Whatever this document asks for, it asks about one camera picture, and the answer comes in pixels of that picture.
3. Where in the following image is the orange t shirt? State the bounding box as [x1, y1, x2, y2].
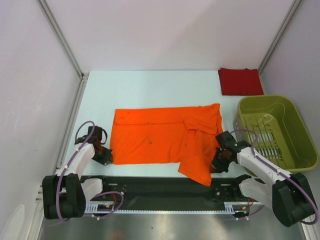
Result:
[110, 103, 223, 187]

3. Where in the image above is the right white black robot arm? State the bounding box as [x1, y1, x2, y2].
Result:
[212, 131, 320, 227]

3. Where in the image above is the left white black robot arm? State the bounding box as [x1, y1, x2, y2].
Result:
[42, 126, 113, 222]

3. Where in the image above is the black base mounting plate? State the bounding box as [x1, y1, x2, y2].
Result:
[93, 175, 261, 211]

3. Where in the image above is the olive green plastic basket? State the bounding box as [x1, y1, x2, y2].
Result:
[233, 95, 319, 173]

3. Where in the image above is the folded red t shirt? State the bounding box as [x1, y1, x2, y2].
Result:
[218, 68, 264, 96]

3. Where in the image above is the white slotted cable duct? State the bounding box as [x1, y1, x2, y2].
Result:
[84, 202, 249, 216]

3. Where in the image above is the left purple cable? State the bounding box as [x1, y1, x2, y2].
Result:
[53, 121, 125, 223]

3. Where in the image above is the left aluminium corner post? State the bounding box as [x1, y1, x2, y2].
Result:
[36, 0, 85, 79]

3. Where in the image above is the aluminium corner post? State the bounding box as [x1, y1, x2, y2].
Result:
[257, 0, 303, 74]
[36, 0, 85, 79]

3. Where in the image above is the right aluminium corner post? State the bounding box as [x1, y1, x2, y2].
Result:
[257, 0, 303, 74]

